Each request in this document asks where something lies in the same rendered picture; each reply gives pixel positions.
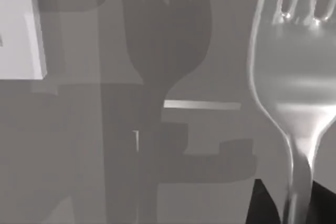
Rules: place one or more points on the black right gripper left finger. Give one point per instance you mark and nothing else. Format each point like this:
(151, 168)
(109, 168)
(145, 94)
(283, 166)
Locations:
(260, 205)

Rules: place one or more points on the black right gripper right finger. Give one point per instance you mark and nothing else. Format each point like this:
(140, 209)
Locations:
(324, 203)

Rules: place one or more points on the silver metal fork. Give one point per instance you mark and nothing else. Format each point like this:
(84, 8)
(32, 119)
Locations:
(291, 72)

